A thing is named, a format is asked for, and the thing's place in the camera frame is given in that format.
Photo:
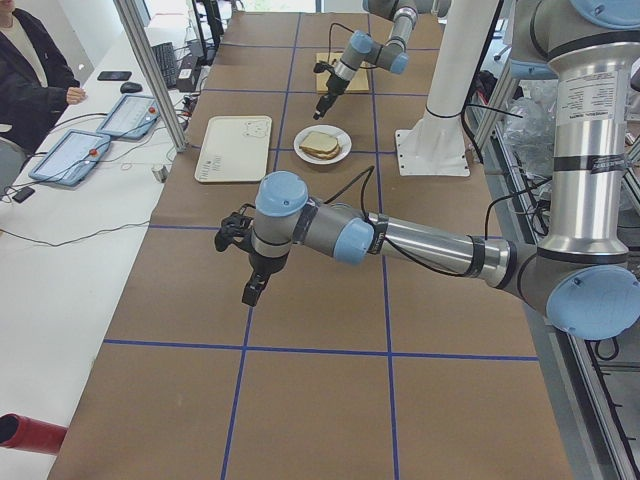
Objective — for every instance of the red cylinder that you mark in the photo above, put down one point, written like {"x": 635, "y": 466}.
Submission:
{"x": 27, "y": 434}

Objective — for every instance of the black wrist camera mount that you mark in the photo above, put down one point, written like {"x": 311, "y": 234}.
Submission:
{"x": 321, "y": 67}
{"x": 235, "y": 230}

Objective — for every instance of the white pedestal column base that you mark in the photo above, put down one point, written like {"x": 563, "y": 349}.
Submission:
{"x": 435, "y": 146}

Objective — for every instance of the upper blue teach pendant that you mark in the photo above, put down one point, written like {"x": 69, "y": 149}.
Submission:
{"x": 131, "y": 118}

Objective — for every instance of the black computer mouse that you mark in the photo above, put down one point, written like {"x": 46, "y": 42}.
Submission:
{"x": 130, "y": 87}

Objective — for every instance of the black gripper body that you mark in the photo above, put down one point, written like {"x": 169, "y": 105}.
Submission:
{"x": 333, "y": 86}
{"x": 263, "y": 264}

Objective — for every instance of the blue teach pendant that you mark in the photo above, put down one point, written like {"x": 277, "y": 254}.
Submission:
{"x": 131, "y": 118}
{"x": 71, "y": 159}

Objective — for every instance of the aluminium frame post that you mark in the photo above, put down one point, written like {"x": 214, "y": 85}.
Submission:
{"x": 136, "y": 34}

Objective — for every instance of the small metal cylinder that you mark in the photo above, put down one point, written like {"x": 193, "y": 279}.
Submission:
{"x": 160, "y": 173}

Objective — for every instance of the black smartphone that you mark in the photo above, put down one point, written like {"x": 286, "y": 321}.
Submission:
{"x": 117, "y": 76}

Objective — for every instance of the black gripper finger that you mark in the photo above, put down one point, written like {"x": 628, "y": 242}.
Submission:
{"x": 252, "y": 292}
{"x": 324, "y": 104}

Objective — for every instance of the seated person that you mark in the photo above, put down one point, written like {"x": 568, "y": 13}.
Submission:
{"x": 37, "y": 84}

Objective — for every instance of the cream bear tray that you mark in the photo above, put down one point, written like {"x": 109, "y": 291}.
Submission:
{"x": 234, "y": 149}

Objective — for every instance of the black keyboard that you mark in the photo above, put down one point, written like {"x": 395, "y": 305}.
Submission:
{"x": 165, "y": 56}

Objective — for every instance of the lower blue teach pendant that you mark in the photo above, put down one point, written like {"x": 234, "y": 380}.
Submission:
{"x": 71, "y": 159}

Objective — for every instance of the wooden cutting board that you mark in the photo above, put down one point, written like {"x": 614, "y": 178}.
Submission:
{"x": 359, "y": 84}

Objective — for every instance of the white round plate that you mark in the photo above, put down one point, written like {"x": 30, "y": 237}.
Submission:
{"x": 343, "y": 138}

